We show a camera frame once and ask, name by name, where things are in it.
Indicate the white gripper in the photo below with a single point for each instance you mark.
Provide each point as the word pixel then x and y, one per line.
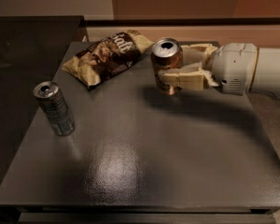
pixel 234 66

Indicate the orange soda can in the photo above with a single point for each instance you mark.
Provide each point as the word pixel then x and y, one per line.
pixel 166 54

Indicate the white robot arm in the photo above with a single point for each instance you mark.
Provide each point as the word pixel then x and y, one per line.
pixel 267 72

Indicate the tall silver energy drink can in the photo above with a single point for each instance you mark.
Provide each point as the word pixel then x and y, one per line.
pixel 51 100

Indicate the brown salt chip bag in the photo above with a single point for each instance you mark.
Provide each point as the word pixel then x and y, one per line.
pixel 108 57

